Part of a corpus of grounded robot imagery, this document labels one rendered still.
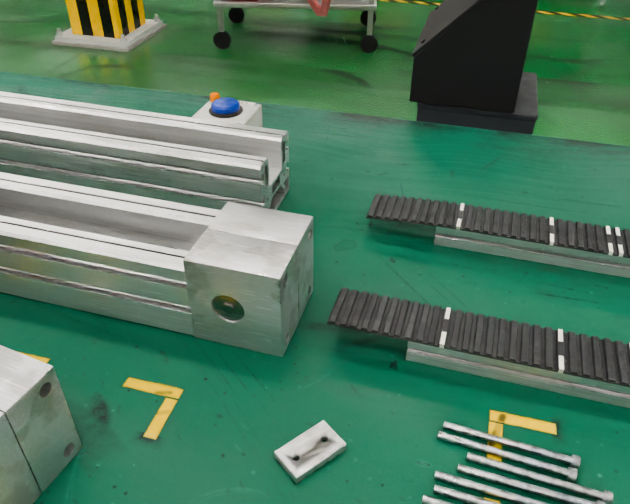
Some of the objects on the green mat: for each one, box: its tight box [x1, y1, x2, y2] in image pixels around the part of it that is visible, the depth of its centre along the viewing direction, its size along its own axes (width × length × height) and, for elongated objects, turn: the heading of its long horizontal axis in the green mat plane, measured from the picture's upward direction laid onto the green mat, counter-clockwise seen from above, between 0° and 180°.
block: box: [183, 202, 314, 357], centre depth 60 cm, size 9×12×10 cm
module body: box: [0, 88, 290, 210], centre depth 84 cm, size 80×10×8 cm, turn 73°
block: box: [0, 337, 83, 504], centre depth 46 cm, size 10×11×10 cm
